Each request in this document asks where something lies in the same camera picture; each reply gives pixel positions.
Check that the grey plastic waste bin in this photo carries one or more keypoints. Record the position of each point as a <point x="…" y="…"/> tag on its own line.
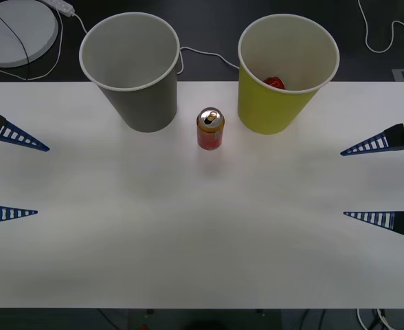
<point x="133" y="62"/>

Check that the yellow-green plastic waste bin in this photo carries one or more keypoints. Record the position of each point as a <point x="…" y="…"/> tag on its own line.
<point x="274" y="110"/>

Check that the white power strip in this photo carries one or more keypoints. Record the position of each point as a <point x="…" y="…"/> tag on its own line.
<point x="63" y="6"/>

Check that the red crushed drink can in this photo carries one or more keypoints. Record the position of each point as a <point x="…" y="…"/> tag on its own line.
<point x="275" y="82"/>

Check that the round white disc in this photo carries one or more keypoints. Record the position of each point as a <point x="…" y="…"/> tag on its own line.
<point x="2" y="41"/>

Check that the orange-red drink can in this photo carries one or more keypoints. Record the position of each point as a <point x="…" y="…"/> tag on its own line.
<point x="210" y="135"/>

